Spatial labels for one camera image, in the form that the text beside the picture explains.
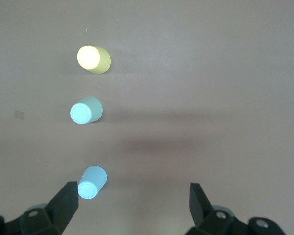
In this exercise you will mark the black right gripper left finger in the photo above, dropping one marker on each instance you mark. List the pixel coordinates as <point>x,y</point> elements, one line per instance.
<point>63,208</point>

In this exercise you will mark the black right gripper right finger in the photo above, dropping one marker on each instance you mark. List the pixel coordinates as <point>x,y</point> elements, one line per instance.
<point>201,210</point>

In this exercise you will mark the teal plastic cup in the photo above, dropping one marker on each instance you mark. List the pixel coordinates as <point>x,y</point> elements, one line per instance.
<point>85,111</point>

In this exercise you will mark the yellow plastic cup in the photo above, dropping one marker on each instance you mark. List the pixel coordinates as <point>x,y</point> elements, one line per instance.
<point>93,59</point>

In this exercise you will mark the light blue plastic cup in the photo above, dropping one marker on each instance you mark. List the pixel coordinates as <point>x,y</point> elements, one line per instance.
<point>91,183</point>

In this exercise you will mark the small clear tape patch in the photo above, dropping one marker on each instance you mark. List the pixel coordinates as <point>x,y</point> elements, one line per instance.
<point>19,114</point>

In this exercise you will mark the brown table cover sheet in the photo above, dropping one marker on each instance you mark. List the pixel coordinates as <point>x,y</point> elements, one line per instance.
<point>198,85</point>

